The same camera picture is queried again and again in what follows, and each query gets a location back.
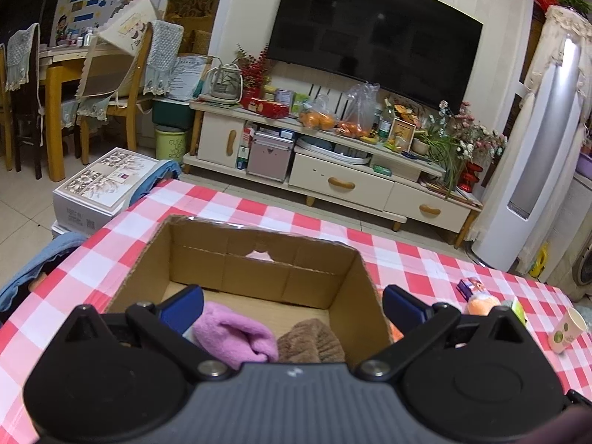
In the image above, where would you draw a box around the purple vinda tissue pack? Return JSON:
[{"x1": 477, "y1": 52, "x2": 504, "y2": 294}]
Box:
[{"x1": 457, "y1": 277, "x2": 488, "y2": 302}]

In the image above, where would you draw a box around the peach plush toy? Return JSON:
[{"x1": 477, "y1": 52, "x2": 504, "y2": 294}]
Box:
[{"x1": 467, "y1": 292, "x2": 502, "y2": 316}]

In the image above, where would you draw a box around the purple plush sock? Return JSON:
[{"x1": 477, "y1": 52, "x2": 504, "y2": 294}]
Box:
[{"x1": 192, "y1": 302, "x2": 279, "y2": 370}]

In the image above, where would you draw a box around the green white towel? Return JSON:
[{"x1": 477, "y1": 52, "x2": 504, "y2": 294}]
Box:
[{"x1": 502, "y1": 297, "x2": 528, "y2": 326}]

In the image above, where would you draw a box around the brown plush bear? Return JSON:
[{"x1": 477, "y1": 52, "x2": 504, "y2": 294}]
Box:
[{"x1": 277, "y1": 319, "x2": 345, "y2": 364}]

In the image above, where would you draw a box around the cardboard box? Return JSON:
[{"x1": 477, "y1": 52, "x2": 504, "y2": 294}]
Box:
[{"x1": 106, "y1": 215, "x2": 393, "y2": 367}]

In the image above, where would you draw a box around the pink checkered tablecloth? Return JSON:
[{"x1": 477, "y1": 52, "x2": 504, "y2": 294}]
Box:
[{"x1": 1, "y1": 181, "x2": 591, "y2": 443}]

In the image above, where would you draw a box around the white printed carton box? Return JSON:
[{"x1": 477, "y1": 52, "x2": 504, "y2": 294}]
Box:
[{"x1": 53, "y1": 147, "x2": 161, "y2": 236}]

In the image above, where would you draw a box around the paper cup with green print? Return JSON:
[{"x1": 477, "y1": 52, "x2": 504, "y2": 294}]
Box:
[{"x1": 548, "y1": 308, "x2": 588, "y2": 354}]

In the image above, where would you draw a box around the red vase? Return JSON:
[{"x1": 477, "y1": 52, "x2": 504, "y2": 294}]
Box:
[{"x1": 458, "y1": 161, "x2": 482, "y2": 194}]

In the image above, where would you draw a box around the washing machine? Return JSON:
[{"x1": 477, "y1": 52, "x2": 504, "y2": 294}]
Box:
[{"x1": 572, "y1": 239, "x2": 592, "y2": 295}]

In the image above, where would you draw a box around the artificial flower bouquet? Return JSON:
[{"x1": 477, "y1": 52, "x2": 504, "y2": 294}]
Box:
[{"x1": 425, "y1": 100, "x2": 508, "y2": 192}]

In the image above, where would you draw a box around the green trash bin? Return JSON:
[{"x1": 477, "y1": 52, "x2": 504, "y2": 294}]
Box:
[{"x1": 155, "y1": 125, "x2": 188, "y2": 164}]

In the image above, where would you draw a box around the cream tv stand cabinet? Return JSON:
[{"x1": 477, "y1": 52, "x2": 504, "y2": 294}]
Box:
[{"x1": 184, "y1": 101, "x2": 482, "y2": 246}]

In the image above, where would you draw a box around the framed picture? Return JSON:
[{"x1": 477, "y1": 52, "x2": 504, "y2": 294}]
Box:
[{"x1": 385, "y1": 118, "x2": 416, "y2": 152}]

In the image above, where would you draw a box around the pink storage box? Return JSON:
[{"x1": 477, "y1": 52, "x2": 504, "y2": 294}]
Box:
[{"x1": 247, "y1": 131, "x2": 294, "y2": 182}]

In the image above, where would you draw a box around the white tower air conditioner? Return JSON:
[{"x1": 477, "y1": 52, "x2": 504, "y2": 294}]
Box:
[{"x1": 470, "y1": 5, "x2": 591, "y2": 272}]

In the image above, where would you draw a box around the bag of oranges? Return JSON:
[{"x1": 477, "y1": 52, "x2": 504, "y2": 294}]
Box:
[{"x1": 298, "y1": 102, "x2": 335, "y2": 131}]

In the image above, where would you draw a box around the red gift box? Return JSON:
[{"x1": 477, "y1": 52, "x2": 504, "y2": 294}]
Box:
[{"x1": 246, "y1": 98, "x2": 289, "y2": 119}]

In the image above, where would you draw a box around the wooden chair with cover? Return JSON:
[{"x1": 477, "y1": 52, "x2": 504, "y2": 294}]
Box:
[{"x1": 76, "y1": 23, "x2": 152, "y2": 165}]

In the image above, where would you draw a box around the wooden dining table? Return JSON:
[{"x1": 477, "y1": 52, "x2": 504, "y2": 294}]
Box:
[{"x1": 39, "y1": 47, "x2": 89, "y2": 182}]

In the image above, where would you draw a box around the black flat screen television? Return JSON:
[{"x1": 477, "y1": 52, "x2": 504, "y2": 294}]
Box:
[{"x1": 268, "y1": 0, "x2": 482, "y2": 109}]

